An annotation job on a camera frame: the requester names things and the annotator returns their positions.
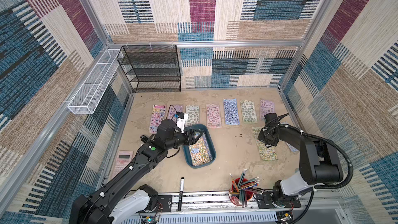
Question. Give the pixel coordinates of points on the pink cat sticker sheet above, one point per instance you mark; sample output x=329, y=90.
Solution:
x=158, y=113

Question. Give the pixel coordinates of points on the green dinosaur sticker sheet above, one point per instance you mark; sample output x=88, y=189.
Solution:
x=193, y=112

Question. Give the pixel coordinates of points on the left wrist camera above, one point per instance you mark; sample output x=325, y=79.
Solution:
x=181, y=119

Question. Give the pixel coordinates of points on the black marker pen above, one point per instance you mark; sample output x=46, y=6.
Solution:
x=180, y=193

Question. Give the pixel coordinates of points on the pink character sticker sheet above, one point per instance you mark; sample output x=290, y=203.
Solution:
x=266, y=107

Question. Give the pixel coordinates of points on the pink bonbon sticker sheet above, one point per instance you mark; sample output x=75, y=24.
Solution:
x=213, y=116

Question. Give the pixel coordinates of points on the white wire mesh basket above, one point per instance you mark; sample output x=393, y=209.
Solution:
x=88, y=96

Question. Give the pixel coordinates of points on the purple sticker sheet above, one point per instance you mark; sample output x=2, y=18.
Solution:
x=173, y=109

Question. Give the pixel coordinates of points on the red pencil cup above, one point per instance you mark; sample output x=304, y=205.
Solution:
x=234, y=193

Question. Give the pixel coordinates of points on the pastel sticker sheet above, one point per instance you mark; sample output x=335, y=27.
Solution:
x=293, y=149

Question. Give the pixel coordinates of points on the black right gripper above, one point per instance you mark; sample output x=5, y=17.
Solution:
x=267, y=138

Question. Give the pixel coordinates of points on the teal plastic storage box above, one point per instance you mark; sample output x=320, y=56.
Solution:
x=186, y=152

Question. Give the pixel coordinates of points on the panda sticker sheet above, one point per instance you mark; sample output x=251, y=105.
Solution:
x=200, y=153

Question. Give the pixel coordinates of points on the black wire shelf rack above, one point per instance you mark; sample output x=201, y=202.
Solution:
x=151, y=68

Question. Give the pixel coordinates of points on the green frog sticker sheet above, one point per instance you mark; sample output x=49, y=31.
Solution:
x=248, y=111

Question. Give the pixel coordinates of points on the pink calculator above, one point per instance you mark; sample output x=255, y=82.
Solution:
x=123, y=158

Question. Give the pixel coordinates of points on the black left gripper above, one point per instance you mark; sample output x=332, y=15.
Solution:
x=191, y=137

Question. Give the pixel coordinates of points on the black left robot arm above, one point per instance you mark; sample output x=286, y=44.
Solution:
x=97, y=208

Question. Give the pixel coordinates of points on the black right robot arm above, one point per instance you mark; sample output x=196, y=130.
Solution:
x=319, y=164

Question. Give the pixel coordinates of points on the blue penguin sticker sheet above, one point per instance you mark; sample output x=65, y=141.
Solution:
x=231, y=112

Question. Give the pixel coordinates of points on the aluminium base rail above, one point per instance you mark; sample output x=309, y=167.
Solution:
x=216, y=207

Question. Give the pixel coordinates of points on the green house sticker sheet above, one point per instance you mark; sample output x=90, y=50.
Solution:
x=266, y=154

